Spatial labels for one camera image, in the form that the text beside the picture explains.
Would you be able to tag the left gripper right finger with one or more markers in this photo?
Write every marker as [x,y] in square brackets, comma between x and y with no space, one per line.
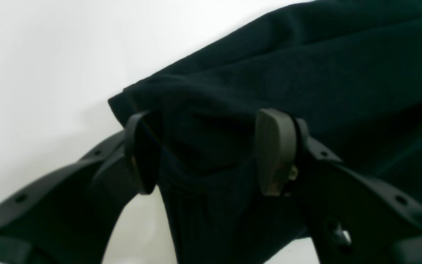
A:
[352,219]

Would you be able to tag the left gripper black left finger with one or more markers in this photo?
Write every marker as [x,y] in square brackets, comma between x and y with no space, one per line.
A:
[68,216]

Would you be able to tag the black t-shirt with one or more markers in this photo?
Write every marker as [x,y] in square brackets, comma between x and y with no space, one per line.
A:
[352,69]

